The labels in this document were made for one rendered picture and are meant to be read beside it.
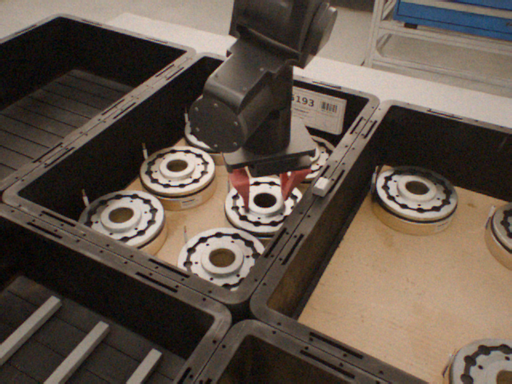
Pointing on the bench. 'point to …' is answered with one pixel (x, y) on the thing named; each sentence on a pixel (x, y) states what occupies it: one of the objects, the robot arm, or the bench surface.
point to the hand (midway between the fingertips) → (265, 197)
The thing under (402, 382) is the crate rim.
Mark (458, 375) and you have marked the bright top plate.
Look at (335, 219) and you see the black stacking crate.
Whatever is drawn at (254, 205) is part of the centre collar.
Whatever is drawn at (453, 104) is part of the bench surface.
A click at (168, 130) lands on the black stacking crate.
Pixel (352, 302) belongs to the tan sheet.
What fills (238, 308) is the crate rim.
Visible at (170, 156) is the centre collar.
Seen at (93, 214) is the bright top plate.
